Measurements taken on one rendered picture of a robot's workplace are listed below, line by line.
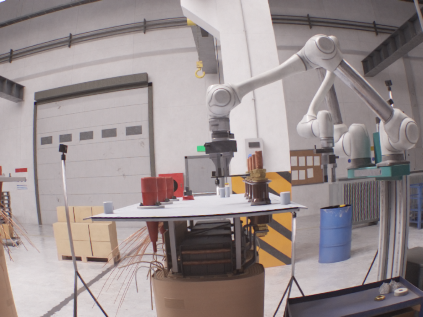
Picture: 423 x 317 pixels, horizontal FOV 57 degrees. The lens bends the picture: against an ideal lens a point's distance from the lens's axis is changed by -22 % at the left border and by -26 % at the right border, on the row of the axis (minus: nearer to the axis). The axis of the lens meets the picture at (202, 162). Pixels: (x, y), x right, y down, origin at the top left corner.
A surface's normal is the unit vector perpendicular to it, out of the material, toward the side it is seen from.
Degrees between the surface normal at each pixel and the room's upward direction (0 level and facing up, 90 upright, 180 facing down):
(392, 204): 90
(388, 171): 90
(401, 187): 90
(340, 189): 90
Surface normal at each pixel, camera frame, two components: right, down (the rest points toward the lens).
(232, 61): -0.05, -0.03
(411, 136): 0.16, -0.02
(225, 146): -0.53, 0.00
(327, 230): -0.78, 0.03
